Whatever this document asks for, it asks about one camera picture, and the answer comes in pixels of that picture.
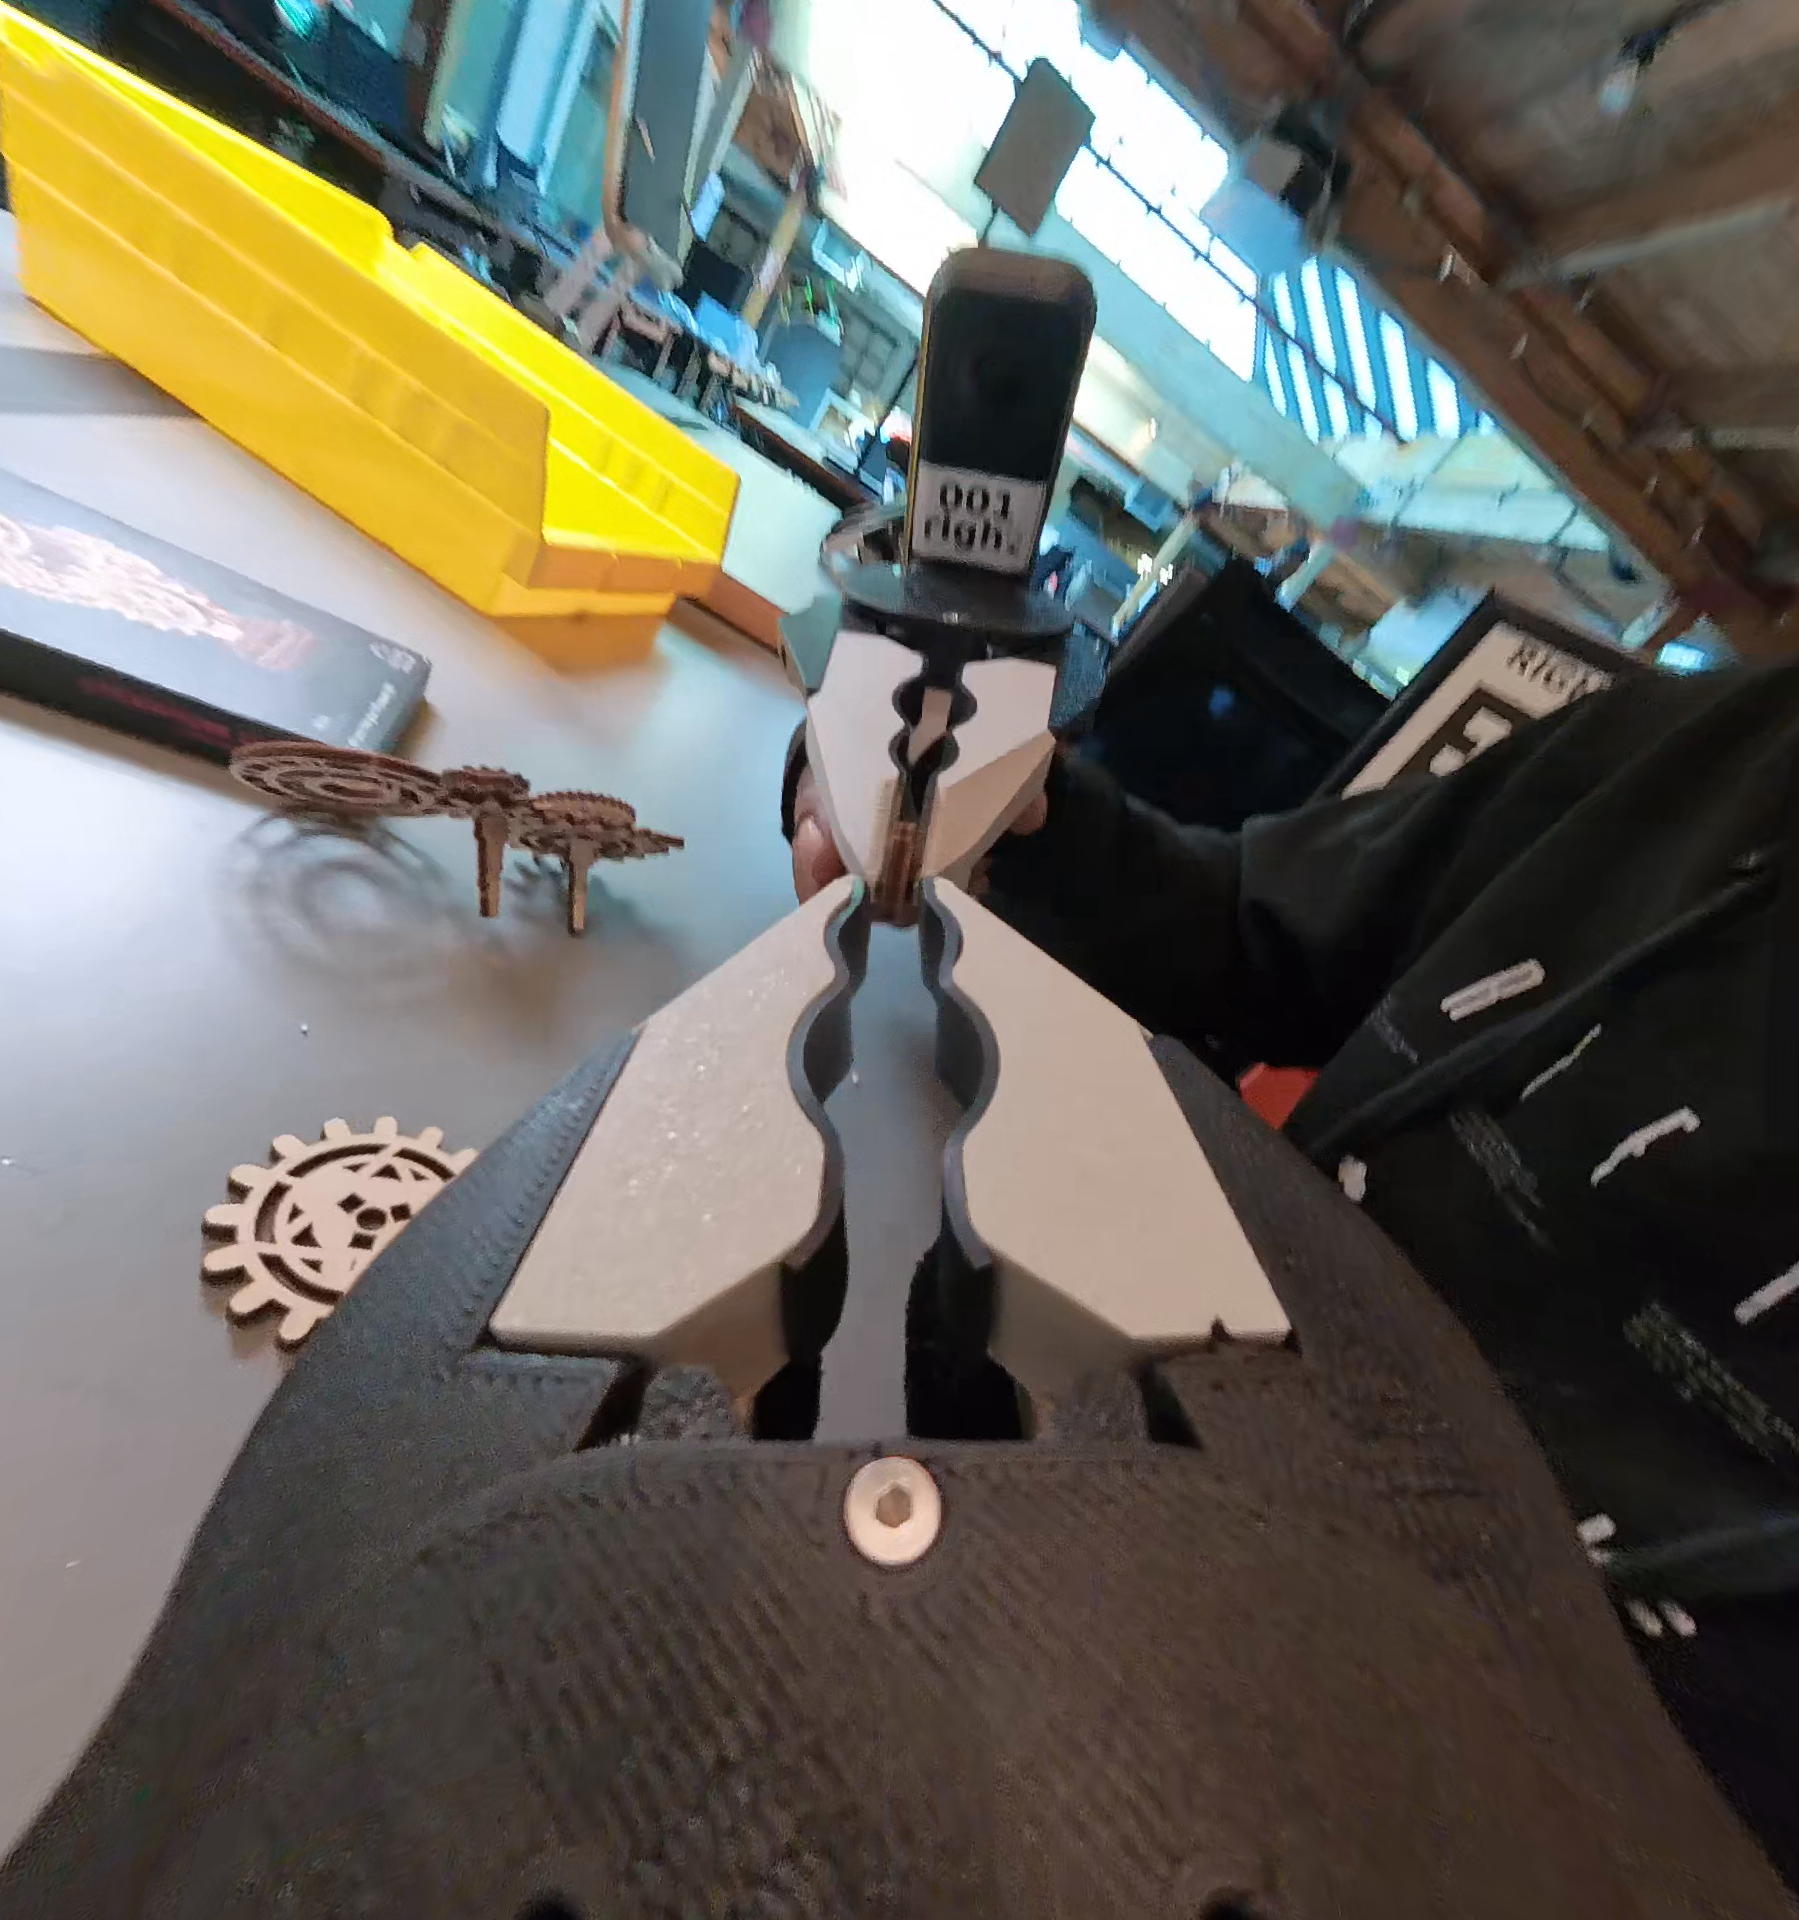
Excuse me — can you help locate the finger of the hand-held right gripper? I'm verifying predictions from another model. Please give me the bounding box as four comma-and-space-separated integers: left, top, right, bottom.
806, 626, 920, 888
919, 659, 1064, 888

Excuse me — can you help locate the person's right forearm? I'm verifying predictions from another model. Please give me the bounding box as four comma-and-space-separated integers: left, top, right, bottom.
990, 662, 1799, 1080

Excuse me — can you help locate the person's black printed hoodie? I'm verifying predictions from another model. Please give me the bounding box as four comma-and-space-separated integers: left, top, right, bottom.
1281, 840, 1799, 1801

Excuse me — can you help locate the small wooden connector piece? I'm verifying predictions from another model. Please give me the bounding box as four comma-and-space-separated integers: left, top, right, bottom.
868, 779, 926, 920

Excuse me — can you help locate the wood-edged grey table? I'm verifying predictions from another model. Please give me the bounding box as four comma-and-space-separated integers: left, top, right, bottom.
695, 399, 878, 662

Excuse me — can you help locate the wooden gear assembly with pegs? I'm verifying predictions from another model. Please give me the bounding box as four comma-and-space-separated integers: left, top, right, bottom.
229, 739, 685, 937

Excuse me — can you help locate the sign on black pole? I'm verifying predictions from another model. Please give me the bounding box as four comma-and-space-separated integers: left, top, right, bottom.
971, 57, 1099, 246

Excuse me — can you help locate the person's right hand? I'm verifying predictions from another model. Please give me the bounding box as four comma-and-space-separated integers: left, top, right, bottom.
783, 762, 854, 905

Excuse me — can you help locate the black framed white sign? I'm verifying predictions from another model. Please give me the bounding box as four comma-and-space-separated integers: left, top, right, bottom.
1310, 588, 1658, 797

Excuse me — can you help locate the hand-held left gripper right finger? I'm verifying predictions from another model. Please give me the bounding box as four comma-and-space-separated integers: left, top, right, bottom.
920, 884, 1295, 1429

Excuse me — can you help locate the wooden gear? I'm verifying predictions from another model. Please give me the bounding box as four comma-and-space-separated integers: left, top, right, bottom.
201, 1117, 480, 1346

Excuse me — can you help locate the yellow plastic bin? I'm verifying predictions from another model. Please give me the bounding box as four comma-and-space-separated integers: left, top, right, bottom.
0, 0, 742, 619

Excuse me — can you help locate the black puzzle box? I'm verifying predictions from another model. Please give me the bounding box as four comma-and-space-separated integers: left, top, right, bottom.
0, 442, 434, 768

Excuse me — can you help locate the black monitor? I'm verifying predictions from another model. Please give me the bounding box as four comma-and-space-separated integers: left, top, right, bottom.
1089, 556, 1392, 830

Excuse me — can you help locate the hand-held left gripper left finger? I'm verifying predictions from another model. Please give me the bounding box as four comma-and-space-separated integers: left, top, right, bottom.
491, 877, 872, 1403

